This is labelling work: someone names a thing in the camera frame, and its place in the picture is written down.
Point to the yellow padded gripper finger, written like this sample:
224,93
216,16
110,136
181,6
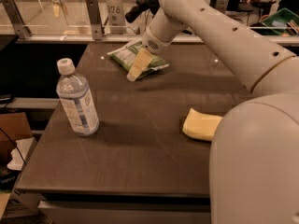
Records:
141,62

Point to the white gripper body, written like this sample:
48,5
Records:
154,44

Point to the green jalapeno chip bag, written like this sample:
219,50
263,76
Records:
125,57

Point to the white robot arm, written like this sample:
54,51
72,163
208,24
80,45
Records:
253,157

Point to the clear plastic water bottle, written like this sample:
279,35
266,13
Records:
76,97

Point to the yellow sponge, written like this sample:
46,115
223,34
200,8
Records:
200,126

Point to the green plastic bin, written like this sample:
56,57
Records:
282,22

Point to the brown cardboard box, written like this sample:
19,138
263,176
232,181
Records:
13,127

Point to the crumpled white paper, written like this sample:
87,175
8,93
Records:
21,154

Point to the white numbered sign post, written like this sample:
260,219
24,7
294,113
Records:
116,18

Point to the middle metal railing bracket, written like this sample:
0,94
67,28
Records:
95,19

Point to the metal railing bracket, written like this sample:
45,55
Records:
221,5
16,19
95,19

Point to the right metal railing bracket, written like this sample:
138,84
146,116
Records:
221,5

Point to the left metal railing bracket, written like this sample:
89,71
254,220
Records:
16,19

